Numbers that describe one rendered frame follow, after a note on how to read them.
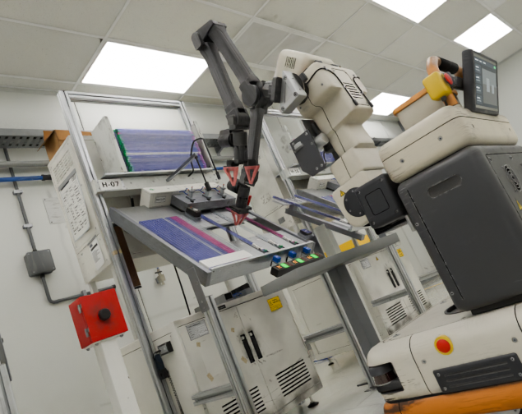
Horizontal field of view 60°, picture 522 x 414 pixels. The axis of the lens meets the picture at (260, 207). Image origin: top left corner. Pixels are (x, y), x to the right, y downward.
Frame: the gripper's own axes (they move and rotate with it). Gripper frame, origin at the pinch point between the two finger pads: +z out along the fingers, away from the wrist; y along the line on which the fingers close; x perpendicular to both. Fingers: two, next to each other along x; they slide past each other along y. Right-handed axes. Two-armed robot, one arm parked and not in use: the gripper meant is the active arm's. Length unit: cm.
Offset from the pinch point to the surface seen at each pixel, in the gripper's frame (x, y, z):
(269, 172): -64, -96, -2
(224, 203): -19.8, -8.3, -2.7
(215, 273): 34, 45, 1
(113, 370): 38, 88, 24
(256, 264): 33.9, 21.0, 2.5
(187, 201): -22.3, 15.5, -5.0
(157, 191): -34.1, 25.4, -7.0
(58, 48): -229, -10, -56
